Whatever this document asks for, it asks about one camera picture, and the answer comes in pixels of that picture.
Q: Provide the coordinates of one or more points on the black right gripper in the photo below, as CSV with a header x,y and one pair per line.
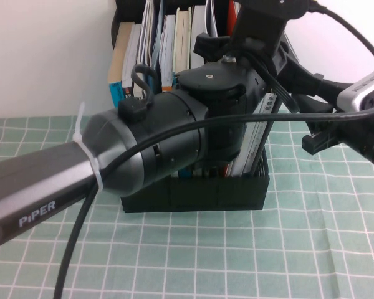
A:
x,y
355,137

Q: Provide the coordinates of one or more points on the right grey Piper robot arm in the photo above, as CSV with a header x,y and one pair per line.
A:
x,y
162,130

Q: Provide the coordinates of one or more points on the white spine car suspension book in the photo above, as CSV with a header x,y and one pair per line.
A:
x,y
258,130

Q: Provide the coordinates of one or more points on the black mesh book holder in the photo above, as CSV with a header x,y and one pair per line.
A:
x,y
205,196

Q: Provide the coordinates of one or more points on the grey spine orange-band book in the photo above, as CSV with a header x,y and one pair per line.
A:
x,y
198,21

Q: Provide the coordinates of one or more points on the blue spine mechanism book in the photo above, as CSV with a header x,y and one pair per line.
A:
x,y
182,40

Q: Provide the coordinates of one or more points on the white spine orange-band book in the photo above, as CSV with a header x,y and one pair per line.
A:
x,y
167,46

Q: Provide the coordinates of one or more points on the cyan spine book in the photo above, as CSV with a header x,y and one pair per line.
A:
x,y
118,62

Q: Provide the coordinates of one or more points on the white thin magazine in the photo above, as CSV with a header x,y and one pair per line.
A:
x,y
241,155

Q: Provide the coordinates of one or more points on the red cover brochure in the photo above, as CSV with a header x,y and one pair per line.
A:
x,y
232,15

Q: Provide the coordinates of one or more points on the dark cover floppy magazine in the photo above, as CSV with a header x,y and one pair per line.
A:
x,y
211,15

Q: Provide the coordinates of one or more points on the green white checkered tablecloth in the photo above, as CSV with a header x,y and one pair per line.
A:
x,y
205,255

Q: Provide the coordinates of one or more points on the tall blue thin brochure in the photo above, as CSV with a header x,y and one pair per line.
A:
x,y
149,37

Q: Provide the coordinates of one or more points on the white zip tie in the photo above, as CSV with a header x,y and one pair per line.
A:
x,y
90,149

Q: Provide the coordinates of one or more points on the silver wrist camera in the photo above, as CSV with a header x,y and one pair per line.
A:
x,y
361,90

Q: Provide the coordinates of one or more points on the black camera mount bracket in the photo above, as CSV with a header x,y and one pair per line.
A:
x,y
261,21

